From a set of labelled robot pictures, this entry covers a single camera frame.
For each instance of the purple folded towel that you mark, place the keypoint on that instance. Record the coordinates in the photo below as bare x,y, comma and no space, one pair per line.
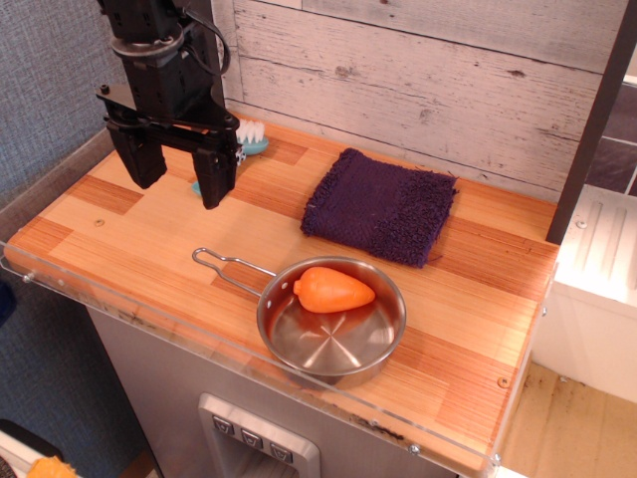
388,211

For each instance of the orange toy carrot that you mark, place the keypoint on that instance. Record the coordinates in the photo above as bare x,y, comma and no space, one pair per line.
324,290

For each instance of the dark vertical post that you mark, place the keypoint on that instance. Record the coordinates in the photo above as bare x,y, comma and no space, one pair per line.
612,79

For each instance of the small steel saucepan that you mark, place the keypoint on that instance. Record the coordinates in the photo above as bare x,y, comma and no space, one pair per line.
343,349

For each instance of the teal dish brush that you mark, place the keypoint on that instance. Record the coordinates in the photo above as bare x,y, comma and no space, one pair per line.
248,135

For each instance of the orange object bottom left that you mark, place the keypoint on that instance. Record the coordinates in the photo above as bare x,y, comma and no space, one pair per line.
51,467

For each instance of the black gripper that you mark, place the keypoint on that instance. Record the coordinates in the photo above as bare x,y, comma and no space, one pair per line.
172,94

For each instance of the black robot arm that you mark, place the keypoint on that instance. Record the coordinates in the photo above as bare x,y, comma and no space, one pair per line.
143,20

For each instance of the silver dispenser panel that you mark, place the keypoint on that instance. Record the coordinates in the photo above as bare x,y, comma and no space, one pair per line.
243,444

